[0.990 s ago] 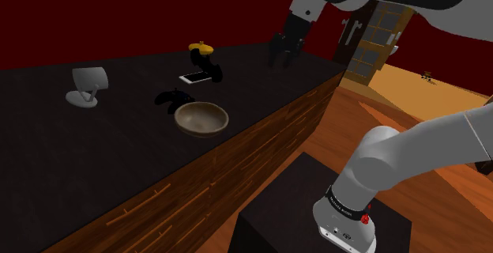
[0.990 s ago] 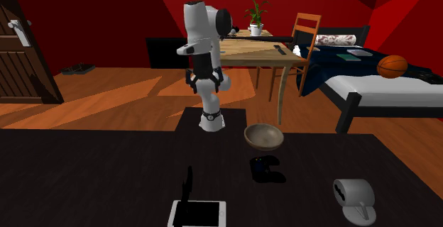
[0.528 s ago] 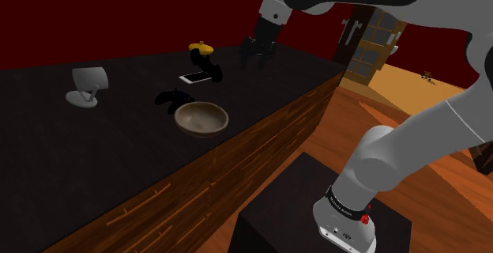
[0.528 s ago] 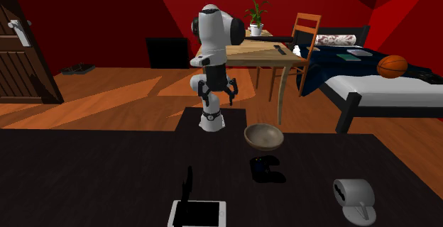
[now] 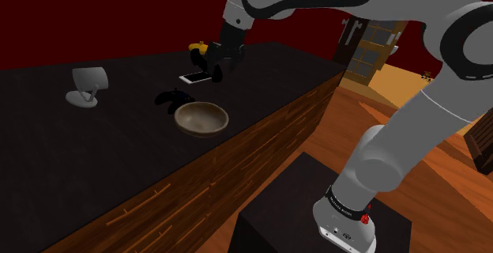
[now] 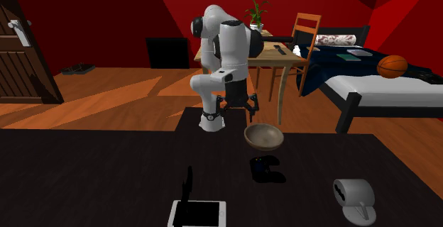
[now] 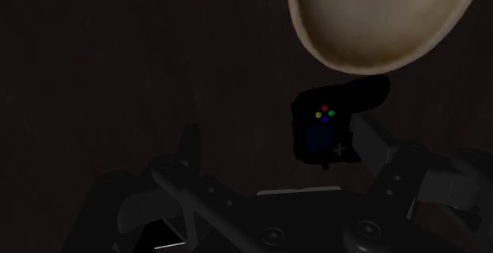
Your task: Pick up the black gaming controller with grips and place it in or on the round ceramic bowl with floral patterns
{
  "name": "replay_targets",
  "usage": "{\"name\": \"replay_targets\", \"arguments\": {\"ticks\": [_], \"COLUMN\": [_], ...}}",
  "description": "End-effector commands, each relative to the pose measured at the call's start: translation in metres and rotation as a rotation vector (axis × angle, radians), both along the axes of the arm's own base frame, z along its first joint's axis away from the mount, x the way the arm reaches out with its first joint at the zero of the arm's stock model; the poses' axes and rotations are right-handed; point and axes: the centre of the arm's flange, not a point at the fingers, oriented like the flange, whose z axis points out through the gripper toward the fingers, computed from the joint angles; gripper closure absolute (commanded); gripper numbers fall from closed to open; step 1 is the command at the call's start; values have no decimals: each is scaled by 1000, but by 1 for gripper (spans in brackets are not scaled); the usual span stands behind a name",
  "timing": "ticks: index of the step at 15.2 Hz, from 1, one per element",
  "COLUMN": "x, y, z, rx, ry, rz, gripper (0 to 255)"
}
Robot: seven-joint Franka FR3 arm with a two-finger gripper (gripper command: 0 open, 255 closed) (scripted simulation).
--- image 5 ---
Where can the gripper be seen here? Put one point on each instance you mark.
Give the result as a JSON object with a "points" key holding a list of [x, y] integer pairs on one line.
{"points": [[229, 42]]}

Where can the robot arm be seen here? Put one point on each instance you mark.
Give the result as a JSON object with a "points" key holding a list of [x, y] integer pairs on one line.
{"points": [[400, 148]]}

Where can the yellow round object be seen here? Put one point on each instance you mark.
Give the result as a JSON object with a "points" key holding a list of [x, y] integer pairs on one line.
{"points": [[198, 46]]}

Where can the white phone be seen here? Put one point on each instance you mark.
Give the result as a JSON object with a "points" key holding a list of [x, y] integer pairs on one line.
{"points": [[195, 77]]}

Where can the black game controller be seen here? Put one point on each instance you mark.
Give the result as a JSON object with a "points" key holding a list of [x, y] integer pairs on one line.
{"points": [[174, 98]]}

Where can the brown wooden bowl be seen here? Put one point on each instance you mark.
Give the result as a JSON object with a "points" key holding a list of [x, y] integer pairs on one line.
{"points": [[201, 118]]}

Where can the wooden table with dark top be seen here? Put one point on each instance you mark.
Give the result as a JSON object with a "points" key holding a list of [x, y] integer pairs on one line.
{"points": [[238, 156]]}

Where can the grey desk lamp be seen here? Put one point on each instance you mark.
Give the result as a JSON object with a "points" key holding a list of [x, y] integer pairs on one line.
{"points": [[89, 79]]}

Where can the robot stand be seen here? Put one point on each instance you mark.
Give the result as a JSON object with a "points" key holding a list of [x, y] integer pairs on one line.
{"points": [[285, 213]]}

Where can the dark wooden furniture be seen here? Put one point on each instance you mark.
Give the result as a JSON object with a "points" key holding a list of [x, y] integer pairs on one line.
{"points": [[481, 144]]}

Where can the dark wall board with tools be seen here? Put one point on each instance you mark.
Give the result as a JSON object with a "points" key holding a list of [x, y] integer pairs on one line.
{"points": [[348, 40]]}

